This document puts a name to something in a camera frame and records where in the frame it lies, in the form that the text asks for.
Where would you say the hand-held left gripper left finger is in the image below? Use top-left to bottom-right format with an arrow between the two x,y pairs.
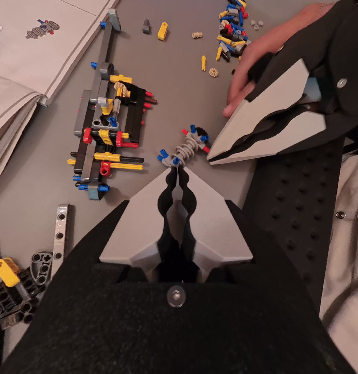
99,169 -> 178,282

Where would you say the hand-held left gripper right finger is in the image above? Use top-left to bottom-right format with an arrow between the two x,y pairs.
178,166 -> 254,282

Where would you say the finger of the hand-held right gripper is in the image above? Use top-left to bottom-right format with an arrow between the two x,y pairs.
209,112 -> 326,166
206,58 -> 311,160

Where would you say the grey lego shock absorber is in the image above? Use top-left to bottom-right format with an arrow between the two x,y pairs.
171,124 -> 212,161

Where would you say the lego instruction booklet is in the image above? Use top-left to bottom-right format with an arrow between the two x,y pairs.
0,0 -> 121,188

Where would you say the light grey lego beam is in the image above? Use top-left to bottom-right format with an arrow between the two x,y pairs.
52,204 -> 71,277

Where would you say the pile of loose lego pieces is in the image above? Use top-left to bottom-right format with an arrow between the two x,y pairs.
215,0 -> 251,63

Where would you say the lego chassis assembly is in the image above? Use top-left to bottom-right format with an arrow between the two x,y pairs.
66,9 -> 158,200

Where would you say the yellow lego liftarm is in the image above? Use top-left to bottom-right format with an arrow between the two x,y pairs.
0,258 -> 20,287

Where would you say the black lego beam pile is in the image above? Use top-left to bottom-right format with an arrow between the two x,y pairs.
0,252 -> 54,333

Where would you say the person's right hand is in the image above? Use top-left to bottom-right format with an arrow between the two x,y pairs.
222,3 -> 334,117

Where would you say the black dimpled pad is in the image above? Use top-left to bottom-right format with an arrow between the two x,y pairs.
242,138 -> 345,310

